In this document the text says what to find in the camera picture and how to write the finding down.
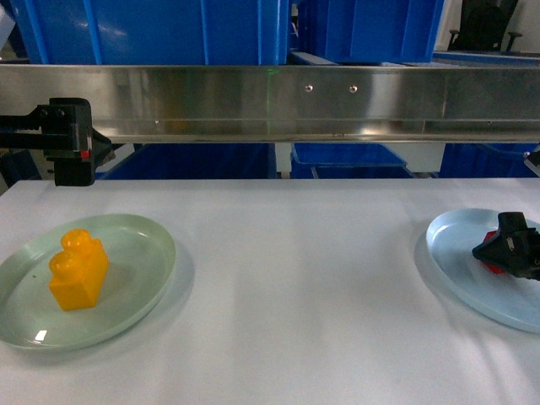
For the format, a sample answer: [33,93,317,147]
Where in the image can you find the large blue bin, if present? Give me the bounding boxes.
[1,1,290,65]
[297,0,444,63]

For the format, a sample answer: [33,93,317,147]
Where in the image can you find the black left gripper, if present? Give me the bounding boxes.
[1,97,114,186]

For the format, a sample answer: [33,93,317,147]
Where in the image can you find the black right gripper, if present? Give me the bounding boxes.
[472,212,539,280]

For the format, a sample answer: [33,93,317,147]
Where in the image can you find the yellow toy block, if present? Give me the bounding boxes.
[49,229,110,311]

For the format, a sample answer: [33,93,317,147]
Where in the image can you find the large blue bin right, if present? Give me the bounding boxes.
[297,0,444,63]

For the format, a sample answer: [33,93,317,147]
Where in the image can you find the stainless steel shelf rail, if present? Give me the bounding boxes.
[1,65,539,143]

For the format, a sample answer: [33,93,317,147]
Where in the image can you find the light blue round plate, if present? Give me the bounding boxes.
[425,208,539,334]

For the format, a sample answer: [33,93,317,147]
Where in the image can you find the red toy block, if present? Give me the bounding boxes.
[481,230,505,275]

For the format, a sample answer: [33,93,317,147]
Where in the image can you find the green round plate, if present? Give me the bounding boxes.
[1,214,176,351]

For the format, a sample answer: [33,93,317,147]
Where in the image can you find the large blue bin left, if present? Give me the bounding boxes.
[1,1,290,65]

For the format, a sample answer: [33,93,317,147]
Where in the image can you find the black office chair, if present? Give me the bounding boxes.
[447,0,523,53]

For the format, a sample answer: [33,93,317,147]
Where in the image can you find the blue bin lower shelf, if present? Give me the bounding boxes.
[290,143,414,180]

